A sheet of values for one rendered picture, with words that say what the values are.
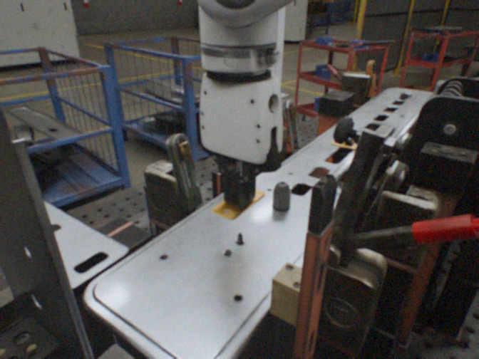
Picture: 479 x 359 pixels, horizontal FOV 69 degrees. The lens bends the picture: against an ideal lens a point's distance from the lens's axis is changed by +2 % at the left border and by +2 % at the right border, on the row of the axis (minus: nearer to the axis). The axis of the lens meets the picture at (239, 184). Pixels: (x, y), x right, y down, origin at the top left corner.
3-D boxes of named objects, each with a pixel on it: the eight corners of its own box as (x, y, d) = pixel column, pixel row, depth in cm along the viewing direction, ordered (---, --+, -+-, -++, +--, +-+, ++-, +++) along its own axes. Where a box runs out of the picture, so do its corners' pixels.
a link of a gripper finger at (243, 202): (271, 159, 44) (269, 204, 47) (251, 154, 45) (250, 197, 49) (258, 169, 42) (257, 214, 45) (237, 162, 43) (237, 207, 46)
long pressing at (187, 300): (381, 87, 142) (382, 84, 142) (443, 95, 131) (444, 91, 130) (69, 299, 44) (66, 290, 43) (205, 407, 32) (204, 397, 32)
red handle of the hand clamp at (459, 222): (331, 229, 43) (479, 204, 33) (338, 244, 44) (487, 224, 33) (318, 246, 41) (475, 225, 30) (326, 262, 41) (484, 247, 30)
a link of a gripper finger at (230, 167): (241, 151, 46) (241, 194, 50) (222, 146, 48) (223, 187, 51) (227, 159, 44) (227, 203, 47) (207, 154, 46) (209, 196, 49)
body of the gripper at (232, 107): (294, 62, 39) (287, 152, 45) (223, 54, 44) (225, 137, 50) (259, 73, 34) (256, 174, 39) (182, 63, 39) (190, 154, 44)
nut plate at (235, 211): (245, 186, 52) (245, 180, 52) (266, 194, 50) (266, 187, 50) (209, 211, 46) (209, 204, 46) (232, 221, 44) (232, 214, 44)
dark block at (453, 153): (377, 319, 76) (426, 139, 56) (411, 335, 73) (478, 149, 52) (370, 335, 72) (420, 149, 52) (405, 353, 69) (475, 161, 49)
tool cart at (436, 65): (427, 97, 507) (447, 23, 460) (459, 104, 473) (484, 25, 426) (391, 105, 468) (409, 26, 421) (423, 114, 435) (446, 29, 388)
